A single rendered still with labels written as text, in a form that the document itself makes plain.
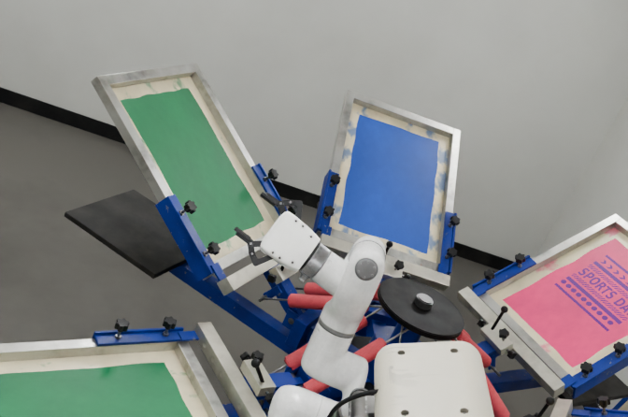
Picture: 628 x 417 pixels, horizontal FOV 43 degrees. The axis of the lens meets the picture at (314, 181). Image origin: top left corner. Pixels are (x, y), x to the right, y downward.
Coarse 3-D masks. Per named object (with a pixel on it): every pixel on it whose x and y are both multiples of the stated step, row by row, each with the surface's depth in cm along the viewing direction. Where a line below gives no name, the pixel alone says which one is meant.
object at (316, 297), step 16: (304, 288) 289; (320, 288) 285; (288, 304) 279; (304, 304) 274; (320, 304) 272; (400, 336) 254; (464, 336) 272; (368, 352) 250; (480, 352) 283; (304, 384) 246; (320, 384) 245; (496, 400) 263; (496, 416) 264
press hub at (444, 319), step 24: (384, 288) 264; (408, 288) 270; (432, 288) 277; (408, 312) 256; (432, 312) 262; (456, 312) 268; (384, 336) 271; (408, 336) 263; (432, 336) 250; (456, 336) 256
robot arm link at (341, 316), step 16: (352, 256) 160; (368, 256) 158; (384, 256) 163; (352, 272) 159; (368, 272) 158; (352, 288) 159; (368, 288) 159; (336, 304) 162; (352, 304) 160; (368, 304) 161; (320, 320) 169; (336, 320) 165; (352, 320) 164; (352, 336) 168
